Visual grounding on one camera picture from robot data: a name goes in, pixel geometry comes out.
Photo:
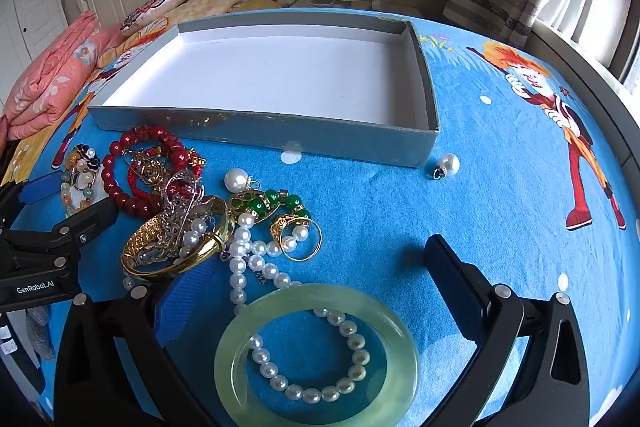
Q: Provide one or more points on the white shallow tray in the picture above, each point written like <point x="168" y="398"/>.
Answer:
<point x="260" y="72"/>

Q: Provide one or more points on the green jade bangle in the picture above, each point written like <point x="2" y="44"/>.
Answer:
<point x="230" y="357"/>

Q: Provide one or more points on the black gold flower brooch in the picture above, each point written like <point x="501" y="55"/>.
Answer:
<point x="80" y="157"/>

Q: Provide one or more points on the pink folded quilt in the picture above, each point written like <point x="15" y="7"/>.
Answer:
<point x="50" y="77"/>

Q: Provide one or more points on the blue cartoon printed blanket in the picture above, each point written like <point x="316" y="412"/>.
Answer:
<point x="500" y="207"/>

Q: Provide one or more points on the patterned round cushion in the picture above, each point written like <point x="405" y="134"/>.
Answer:
<point x="160" y="4"/>

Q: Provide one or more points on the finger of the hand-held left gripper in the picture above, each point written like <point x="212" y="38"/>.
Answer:
<point x="42" y="187"/>
<point x="85" y="222"/>

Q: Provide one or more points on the silver rhinestone ornament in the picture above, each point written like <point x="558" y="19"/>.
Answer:
<point x="182" y="207"/>

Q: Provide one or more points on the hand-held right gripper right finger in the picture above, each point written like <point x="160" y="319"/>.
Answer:
<point x="450" y="277"/>

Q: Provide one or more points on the pearl pendant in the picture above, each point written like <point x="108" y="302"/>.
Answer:
<point x="235" y="180"/>
<point x="449" y="164"/>

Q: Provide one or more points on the white wardrobe door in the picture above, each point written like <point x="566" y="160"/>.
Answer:
<point x="30" y="22"/>

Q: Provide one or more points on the wide gold bangle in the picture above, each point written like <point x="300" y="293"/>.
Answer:
<point x="200" y="257"/>

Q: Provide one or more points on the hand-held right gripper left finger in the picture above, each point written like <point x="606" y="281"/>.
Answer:
<point x="185" y="302"/>

